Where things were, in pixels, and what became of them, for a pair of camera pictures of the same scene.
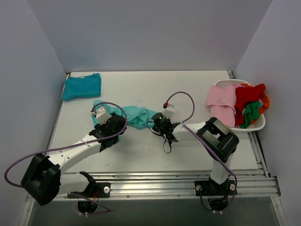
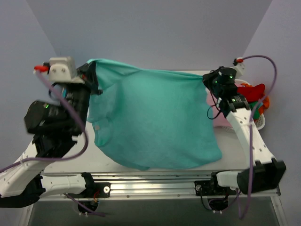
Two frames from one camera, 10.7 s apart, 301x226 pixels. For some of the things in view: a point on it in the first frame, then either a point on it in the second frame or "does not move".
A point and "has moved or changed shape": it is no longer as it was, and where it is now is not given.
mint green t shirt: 133,117 has moved or changed shape
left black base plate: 96,190 does not move
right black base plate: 209,188 does not move
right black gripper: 154,125 to 209,80
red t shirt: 244,96 does not move
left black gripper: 115,121 to 89,76
